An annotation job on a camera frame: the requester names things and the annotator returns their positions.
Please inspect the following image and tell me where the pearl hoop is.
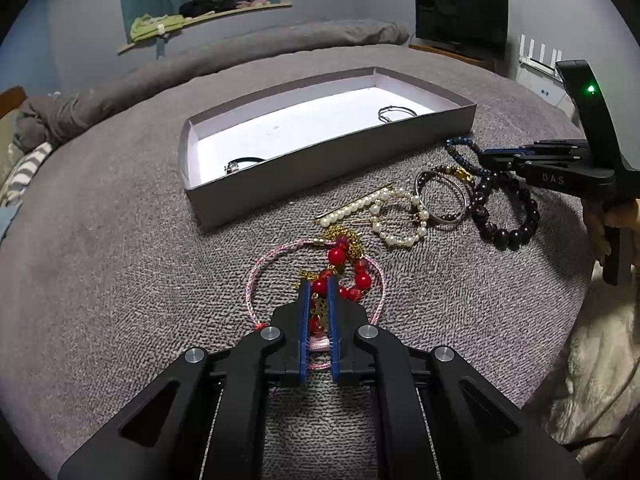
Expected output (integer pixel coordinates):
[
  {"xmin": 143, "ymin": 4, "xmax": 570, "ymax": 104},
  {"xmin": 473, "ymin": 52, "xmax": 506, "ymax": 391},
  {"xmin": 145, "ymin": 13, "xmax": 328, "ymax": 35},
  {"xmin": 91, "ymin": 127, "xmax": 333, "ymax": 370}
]
[{"xmin": 370, "ymin": 190, "xmax": 431, "ymax": 250}]

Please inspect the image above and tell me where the pearl hair clip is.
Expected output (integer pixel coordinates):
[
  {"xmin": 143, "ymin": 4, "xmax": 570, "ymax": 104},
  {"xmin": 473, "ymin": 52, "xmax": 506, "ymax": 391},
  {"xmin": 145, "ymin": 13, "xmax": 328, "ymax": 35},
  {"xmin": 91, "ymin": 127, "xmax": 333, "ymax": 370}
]
[{"xmin": 314, "ymin": 187, "xmax": 396, "ymax": 227}]

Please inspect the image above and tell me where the grey duvet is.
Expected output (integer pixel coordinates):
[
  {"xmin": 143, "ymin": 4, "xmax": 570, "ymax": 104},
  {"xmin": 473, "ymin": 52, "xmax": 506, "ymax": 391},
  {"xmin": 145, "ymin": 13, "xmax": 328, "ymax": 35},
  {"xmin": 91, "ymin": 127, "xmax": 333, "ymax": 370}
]
[{"xmin": 12, "ymin": 19, "xmax": 411, "ymax": 148}]

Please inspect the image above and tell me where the blue bead bracelet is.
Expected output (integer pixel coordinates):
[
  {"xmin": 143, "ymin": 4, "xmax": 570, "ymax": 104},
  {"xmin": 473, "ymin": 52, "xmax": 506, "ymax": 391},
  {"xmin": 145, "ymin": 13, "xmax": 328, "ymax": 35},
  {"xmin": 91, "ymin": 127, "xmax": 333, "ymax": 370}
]
[{"xmin": 445, "ymin": 136, "xmax": 493, "ymax": 177}]

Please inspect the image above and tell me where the white router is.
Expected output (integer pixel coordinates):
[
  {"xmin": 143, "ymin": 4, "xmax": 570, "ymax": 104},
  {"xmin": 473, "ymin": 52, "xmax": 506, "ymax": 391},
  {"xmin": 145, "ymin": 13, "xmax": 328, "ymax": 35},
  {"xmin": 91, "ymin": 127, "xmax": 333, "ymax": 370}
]
[{"xmin": 517, "ymin": 34, "xmax": 566, "ymax": 81}]

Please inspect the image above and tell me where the light blue blanket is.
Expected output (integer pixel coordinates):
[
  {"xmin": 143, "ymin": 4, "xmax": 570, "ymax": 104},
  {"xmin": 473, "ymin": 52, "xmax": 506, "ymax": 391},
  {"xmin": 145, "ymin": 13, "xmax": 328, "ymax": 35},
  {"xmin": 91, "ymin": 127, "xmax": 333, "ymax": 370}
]
[{"xmin": 0, "ymin": 202, "xmax": 16, "ymax": 241}]

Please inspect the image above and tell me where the green cloth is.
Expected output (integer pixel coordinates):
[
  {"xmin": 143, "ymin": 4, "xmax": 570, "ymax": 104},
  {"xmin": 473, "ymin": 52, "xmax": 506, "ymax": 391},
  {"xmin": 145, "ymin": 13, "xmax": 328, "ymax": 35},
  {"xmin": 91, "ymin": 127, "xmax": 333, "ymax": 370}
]
[{"xmin": 129, "ymin": 13, "xmax": 188, "ymax": 41}]

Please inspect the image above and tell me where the large dark bead bracelet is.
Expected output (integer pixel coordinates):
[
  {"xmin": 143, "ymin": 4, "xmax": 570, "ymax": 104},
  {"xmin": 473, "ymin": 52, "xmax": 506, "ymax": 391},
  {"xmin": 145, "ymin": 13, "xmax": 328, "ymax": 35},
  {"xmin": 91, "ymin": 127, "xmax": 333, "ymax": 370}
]
[{"xmin": 470, "ymin": 172, "xmax": 542, "ymax": 252}]

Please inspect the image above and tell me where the red bead gold chain necklace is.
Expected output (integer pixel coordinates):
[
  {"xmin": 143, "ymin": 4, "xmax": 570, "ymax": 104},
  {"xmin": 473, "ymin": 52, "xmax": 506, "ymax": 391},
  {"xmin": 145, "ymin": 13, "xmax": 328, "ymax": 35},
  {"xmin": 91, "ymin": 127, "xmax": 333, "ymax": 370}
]
[{"xmin": 297, "ymin": 225, "xmax": 373, "ymax": 336}]

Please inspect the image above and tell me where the beige fleece garment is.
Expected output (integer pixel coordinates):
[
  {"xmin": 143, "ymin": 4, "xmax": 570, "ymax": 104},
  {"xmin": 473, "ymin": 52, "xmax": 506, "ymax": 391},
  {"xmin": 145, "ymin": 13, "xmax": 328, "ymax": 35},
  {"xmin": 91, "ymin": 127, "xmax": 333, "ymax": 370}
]
[{"xmin": 542, "ymin": 260, "xmax": 640, "ymax": 463}]

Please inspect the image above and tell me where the thin black bracelet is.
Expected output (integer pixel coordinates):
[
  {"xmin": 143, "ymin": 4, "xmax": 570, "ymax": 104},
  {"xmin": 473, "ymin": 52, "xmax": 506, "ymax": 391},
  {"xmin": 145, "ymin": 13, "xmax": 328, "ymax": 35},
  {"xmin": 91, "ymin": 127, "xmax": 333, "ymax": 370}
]
[{"xmin": 225, "ymin": 156, "xmax": 266, "ymax": 176}]

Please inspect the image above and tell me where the wooden headboard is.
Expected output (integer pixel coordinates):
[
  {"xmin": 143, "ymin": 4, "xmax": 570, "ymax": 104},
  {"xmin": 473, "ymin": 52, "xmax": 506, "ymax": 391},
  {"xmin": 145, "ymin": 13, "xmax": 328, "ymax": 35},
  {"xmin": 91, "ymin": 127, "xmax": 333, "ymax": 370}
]
[{"xmin": 0, "ymin": 86, "xmax": 26, "ymax": 116}]

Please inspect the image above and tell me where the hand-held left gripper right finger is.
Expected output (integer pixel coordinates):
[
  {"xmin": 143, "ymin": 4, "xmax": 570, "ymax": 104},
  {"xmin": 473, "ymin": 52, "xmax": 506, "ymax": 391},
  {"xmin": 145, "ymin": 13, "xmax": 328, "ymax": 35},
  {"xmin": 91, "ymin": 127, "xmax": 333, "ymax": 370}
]
[{"xmin": 326, "ymin": 277, "xmax": 586, "ymax": 480}]

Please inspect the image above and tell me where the pink braided cord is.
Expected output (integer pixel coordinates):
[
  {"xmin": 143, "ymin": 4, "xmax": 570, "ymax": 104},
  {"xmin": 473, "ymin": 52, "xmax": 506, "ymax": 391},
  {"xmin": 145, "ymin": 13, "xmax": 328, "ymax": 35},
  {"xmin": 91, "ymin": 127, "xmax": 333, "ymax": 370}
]
[{"xmin": 246, "ymin": 237, "xmax": 386, "ymax": 371}]

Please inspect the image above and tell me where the black television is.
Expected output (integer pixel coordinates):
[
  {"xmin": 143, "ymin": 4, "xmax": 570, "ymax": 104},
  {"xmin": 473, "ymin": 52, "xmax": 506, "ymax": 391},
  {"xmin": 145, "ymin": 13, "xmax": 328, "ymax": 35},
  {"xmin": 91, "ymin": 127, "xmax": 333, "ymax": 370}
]
[{"xmin": 414, "ymin": 0, "xmax": 511, "ymax": 56}]

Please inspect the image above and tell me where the striped pillow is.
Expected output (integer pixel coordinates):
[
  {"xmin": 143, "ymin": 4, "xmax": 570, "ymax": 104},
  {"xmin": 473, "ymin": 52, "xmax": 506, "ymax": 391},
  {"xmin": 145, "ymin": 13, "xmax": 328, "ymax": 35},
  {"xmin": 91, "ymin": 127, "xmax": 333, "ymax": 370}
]
[{"xmin": 0, "ymin": 141, "xmax": 53, "ymax": 206}]

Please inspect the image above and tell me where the olive pillow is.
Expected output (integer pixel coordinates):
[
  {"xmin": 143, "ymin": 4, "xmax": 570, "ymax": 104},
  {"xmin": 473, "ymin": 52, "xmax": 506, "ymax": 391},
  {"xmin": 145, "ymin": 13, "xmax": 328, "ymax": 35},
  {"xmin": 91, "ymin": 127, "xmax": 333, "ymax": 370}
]
[{"xmin": 0, "ymin": 110, "xmax": 23, "ymax": 181}]

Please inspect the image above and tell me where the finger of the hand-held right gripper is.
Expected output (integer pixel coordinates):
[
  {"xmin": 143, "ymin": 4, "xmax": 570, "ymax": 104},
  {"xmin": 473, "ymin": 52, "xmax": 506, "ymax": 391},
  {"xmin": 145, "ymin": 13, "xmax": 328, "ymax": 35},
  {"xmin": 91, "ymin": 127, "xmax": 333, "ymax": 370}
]
[
  {"xmin": 476, "ymin": 152, "xmax": 523, "ymax": 177},
  {"xmin": 481, "ymin": 145, "xmax": 538, "ymax": 160}
]

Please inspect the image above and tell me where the wooden window shelf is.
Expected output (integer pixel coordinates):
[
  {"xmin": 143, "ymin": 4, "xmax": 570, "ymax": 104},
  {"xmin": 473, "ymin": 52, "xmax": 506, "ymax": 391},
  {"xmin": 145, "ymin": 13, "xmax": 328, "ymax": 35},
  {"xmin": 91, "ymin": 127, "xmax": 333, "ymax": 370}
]
[{"xmin": 117, "ymin": 1, "xmax": 293, "ymax": 56}]

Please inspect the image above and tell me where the black cloth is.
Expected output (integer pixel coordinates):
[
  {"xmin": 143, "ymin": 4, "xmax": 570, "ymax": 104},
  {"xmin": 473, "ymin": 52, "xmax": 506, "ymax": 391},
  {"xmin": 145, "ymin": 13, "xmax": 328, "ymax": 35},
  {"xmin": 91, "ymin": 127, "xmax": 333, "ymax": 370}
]
[{"xmin": 179, "ymin": 0, "xmax": 238, "ymax": 17}]

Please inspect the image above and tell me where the white wall device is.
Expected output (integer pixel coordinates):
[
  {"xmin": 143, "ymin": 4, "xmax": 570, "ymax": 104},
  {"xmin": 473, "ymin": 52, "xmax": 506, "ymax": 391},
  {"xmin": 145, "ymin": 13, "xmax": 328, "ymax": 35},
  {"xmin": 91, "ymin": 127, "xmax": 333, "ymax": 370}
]
[{"xmin": 537, "ymin": 82, "xmax": 571, "ymax": 108}]

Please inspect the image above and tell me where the silver bangle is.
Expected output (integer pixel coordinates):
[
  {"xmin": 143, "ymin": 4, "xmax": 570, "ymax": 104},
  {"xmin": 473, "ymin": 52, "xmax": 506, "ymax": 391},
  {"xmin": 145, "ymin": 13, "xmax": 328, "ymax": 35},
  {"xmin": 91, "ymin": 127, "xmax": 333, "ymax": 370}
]
[
  {"xmin": 425, "ymin": 172, "xmax": 471, "ymax": 231},
  {"xmin": 378, "ymin": 105, "xmax": 418, "ymax": 123}
]

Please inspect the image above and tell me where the person's right hand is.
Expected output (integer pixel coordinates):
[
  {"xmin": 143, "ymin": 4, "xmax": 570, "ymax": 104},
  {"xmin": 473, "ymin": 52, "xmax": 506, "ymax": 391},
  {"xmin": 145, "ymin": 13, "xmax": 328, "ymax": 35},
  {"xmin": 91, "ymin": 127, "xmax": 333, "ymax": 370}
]
[{"xmin": 581, "ymin": 199, "xmax": 640, "ymax": 267}]

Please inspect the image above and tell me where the grey knit bedspread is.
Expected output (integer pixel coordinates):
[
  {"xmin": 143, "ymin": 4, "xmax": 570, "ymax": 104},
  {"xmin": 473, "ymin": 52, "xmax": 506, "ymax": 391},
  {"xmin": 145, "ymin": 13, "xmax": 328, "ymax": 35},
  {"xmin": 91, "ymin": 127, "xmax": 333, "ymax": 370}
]
[{"xmin": 0, "ymin": 42, "xmax": 601, "ymax": 480}]

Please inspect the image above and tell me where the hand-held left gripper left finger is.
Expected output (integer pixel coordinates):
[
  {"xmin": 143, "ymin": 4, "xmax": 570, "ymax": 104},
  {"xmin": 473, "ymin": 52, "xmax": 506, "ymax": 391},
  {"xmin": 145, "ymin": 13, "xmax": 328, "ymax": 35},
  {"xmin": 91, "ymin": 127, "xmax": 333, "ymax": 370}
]
[{"xmin": 57, "ymin": 280, "xmax": 313, "ymax": 480}]

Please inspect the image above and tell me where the grey cardboard box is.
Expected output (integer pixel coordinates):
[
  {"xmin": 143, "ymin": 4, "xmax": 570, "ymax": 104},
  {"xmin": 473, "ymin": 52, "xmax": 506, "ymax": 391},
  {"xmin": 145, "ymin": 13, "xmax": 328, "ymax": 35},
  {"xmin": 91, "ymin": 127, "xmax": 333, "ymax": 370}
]
[{"xmin": 177, "ymin": 66, "xmax": 477, "ymax": 233}]

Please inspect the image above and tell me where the wooden television stand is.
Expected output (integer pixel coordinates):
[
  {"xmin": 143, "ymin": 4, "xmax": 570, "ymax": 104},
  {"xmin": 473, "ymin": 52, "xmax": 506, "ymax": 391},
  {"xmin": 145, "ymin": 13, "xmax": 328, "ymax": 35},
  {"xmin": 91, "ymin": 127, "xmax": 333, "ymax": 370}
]
[{"xmin": 410, "ymin": 42, "xmax": 498, "ymax": 73}]

